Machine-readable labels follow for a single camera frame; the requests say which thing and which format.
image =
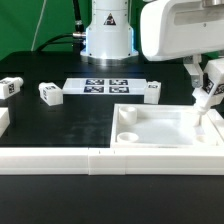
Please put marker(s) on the white U-shaped obstacle fence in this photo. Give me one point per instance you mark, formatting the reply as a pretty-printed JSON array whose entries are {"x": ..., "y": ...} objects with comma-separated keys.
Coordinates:
[{"x": 201, "y": 160}]

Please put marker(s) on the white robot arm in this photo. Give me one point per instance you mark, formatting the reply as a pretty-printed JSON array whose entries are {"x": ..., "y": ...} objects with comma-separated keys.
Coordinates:
[{"x": 109, "y": 35}]

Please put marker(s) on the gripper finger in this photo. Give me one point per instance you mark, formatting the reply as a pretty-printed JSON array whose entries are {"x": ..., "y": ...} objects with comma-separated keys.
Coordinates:
[{"x": 192, "y": 65}]

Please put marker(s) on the white square tabletop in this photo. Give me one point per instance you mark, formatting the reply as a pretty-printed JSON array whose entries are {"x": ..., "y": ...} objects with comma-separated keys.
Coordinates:
[{"x": 165, "y": 126}]

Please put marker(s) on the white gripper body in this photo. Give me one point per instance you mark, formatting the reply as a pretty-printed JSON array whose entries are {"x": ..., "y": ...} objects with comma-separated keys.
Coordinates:
[{"x": 172, "y": 29}]

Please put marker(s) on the white marker base plate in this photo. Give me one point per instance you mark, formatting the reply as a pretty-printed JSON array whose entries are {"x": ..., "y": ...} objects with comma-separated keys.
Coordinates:
[{"x": 104, "y": 86}]

